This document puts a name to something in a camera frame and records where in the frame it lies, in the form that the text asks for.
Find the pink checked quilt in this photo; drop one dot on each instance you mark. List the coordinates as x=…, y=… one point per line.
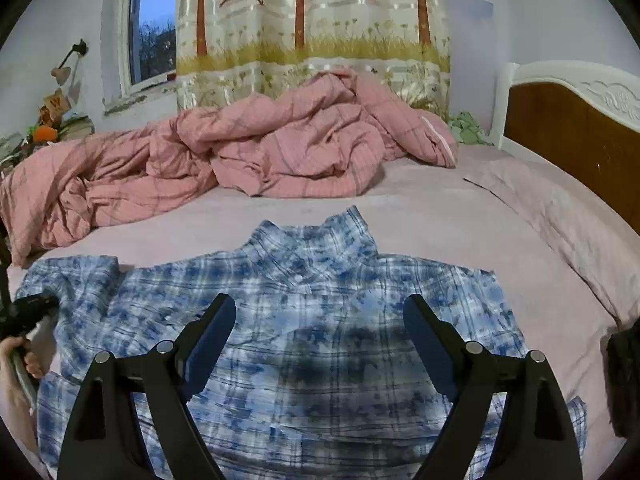
x=250, y=150

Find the blue plaid shirt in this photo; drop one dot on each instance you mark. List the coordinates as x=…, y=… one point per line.
x=320, y=320

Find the orange round object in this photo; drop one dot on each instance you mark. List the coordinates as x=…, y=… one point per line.
x=44, y=133

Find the white wooden headboard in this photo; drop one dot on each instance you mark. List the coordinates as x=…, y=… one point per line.
x=560, y=125

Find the tree print curtain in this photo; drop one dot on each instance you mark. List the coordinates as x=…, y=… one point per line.
x=310, y=20

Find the black clothing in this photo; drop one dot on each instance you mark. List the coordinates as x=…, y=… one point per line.
x=625, y=380

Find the green cloth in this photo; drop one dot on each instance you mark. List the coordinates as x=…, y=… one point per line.
x=467, y=130

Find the white frame window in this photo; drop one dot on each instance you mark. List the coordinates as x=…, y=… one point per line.
x=150, y=35

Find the bed with pink sheet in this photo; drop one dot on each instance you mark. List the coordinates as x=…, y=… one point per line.
x=425, y=210

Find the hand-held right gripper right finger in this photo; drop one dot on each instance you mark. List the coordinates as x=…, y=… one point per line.
x=425, y=345

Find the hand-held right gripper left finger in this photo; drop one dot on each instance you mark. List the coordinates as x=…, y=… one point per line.
x=212, y=345

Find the pink pillow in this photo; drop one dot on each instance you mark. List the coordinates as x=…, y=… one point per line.
x=560, y=210

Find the wall lamp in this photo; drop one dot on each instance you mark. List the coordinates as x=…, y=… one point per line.
x=61, y=74

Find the person's left hand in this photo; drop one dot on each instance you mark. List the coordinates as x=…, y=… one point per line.
x=31, y=364

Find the brown paper box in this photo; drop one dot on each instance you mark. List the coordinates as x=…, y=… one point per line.
x=54, y=105

